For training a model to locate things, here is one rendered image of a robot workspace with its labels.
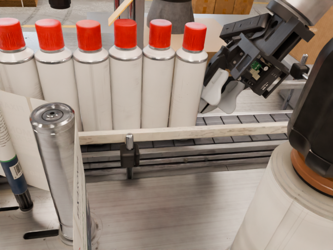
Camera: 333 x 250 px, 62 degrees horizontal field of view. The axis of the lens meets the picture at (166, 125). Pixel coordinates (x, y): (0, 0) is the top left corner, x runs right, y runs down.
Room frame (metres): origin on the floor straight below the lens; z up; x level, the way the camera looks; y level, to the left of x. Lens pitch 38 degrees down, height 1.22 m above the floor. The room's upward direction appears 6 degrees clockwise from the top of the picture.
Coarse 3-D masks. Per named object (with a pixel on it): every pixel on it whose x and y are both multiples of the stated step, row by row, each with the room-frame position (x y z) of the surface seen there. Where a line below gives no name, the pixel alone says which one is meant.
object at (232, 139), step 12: (204, 120) 0.46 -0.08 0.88; (216, 120) 0.46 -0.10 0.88; (228, 120) 0.47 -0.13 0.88; (240, 120) 0.47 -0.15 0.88; (252, 120) 0.48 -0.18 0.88; (264, 120) 0.48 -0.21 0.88; (276, 120) 0.49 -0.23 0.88; (288, 120) 0.49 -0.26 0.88; (108, 144) 0.36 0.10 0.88; (120, 144) 0.36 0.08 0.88; (144, 144) 0.37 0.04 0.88; (156, 144) 0.37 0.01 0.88; (168, 144) 0.37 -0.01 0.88; (180, 144) 0.38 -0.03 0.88; (192, 144) 0.38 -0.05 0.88; (204, 144) 0.39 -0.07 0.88
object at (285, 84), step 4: (284, 80) 0.51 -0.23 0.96; (288, 80) 0.51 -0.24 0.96; (292, 80) 0.51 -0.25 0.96; (296, 80) 0.52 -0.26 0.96; (300, 80) 0.52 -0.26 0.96; (304, 80) 0.52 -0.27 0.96; (272, 84) 0.49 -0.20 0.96; (280, 84) 0.50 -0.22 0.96; (284, 84) 0.50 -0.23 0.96; (288, 84) 0.50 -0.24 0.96; (292, 84) 0.50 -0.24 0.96; (296, 84) 0.50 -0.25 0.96; (300, 84) 0.51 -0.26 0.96; (304, 84) 0.51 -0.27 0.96; (248, 88) 0.48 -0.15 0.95; (268, 88) 0.49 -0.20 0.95; (276, 88) 0.49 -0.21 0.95; (280, 88) 0.50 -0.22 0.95; (284, 88) 0.50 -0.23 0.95; (288, 88) 0.50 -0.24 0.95; (292, 88) 0.50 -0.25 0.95; (296, 88) 0.51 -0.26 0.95; (300, 88) 0.51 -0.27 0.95
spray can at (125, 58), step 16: (128, 32) 0.38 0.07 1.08; (112, 48) 0.39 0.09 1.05; (128, 48) 0.38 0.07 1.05; (112, 64) 0.38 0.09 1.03; (128, 64) 0.37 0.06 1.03; (112, 80) 0.38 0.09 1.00; (128, 80) 0.37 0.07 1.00; (112, 96) 0.38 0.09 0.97; (128, 96) 0.37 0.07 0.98; (112, 112) 0.38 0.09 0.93; (128, 112) 0.37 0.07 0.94; (128, 128) 0.37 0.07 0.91
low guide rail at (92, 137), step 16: (144, 128) 0.37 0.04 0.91; (160, 128) 0.37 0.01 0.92; (176, 128) 0.38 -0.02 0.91; (192, 128) 0.38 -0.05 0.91; (208, 128) 0.39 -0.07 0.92; (224, 128) 0.39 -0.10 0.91; (240, 128) 0.40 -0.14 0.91; (256, 128) 0.41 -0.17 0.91; (272, 128) 0.42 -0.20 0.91; (80, 144) 0.33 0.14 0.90
